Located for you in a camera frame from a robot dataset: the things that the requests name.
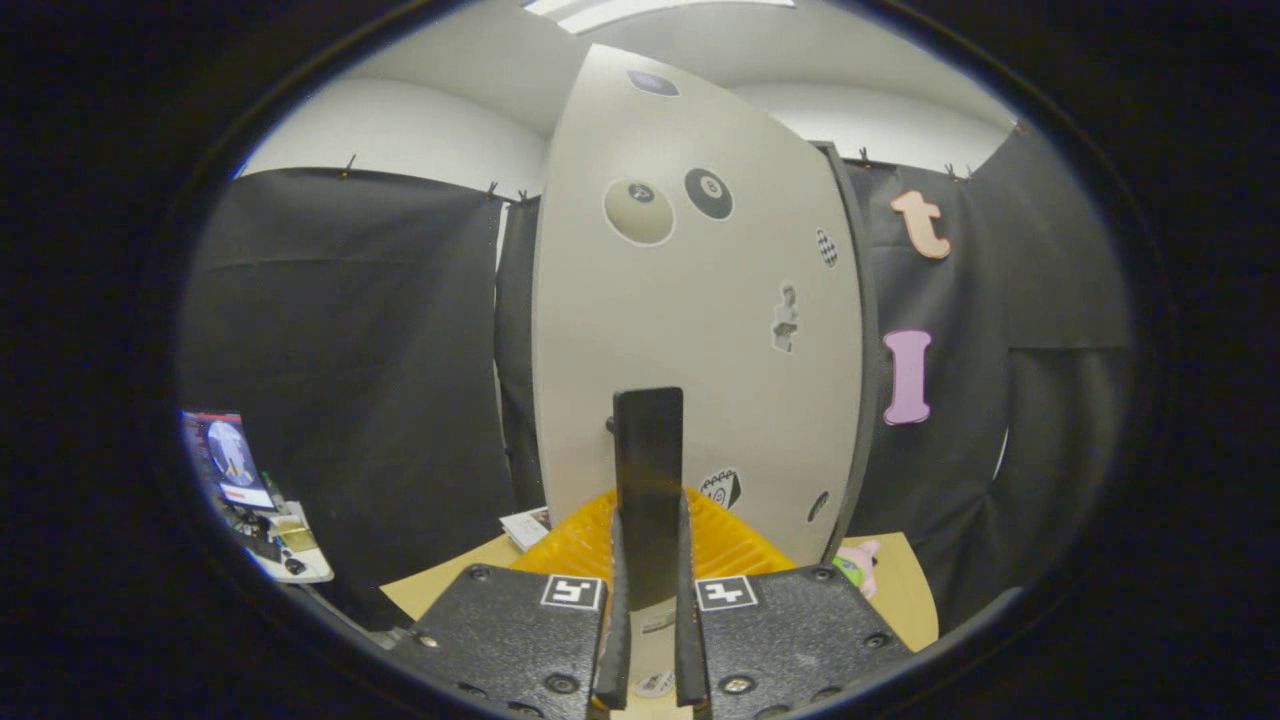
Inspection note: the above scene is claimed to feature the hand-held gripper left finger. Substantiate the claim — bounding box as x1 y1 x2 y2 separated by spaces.
388 488 633 720

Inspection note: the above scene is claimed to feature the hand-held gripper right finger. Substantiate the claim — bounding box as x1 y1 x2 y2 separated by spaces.
675 487 911 720

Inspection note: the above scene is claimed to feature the black door handle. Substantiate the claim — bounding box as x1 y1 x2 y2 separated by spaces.
607 387 685 611

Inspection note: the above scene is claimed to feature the grey shoe cabinet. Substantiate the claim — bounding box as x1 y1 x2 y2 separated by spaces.
815 140 883 566

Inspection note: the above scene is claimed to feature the white shoe cabinet door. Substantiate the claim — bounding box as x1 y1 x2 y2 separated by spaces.
530 45 866 601

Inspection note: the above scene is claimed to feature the pink and green plush toy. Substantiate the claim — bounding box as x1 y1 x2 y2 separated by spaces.
835 540 881 599

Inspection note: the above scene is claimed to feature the white book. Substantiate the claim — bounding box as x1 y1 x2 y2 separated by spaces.
500 507 553 553

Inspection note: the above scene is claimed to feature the black backdrop cloth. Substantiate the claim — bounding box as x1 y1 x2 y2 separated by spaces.
180 125 1131 636

